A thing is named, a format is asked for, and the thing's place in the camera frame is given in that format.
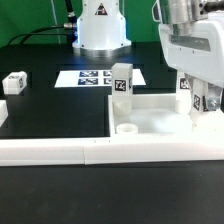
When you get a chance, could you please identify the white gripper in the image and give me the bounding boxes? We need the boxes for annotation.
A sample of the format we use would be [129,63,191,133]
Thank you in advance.
[159,19,224,111]

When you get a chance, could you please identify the white square tabletop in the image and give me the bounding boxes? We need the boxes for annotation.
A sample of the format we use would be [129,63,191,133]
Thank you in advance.
[108,94,224,142]

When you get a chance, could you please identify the black cables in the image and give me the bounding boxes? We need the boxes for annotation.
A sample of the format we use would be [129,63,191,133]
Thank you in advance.
[7,0,78,46]

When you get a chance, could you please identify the white U-shaped obstacle fence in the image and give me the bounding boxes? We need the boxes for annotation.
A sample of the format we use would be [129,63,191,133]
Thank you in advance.
[0,95,224,167]

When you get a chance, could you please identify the white sheet with markers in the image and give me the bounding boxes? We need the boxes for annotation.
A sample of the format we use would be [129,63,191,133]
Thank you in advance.
[54,68,147,89]

